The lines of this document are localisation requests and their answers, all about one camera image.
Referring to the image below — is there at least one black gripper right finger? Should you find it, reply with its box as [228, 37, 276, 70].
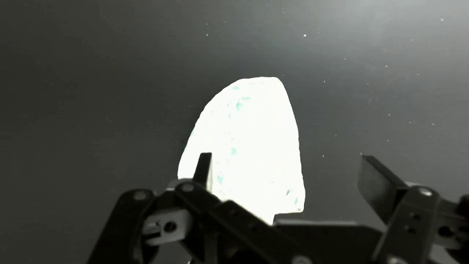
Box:
[357, 153, 469, 264]

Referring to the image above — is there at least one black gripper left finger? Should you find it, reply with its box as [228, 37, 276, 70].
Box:
[87, 150, 314, 264]

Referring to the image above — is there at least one white cloth with green print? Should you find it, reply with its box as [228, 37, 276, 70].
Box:
[176, 74, 307, 225]

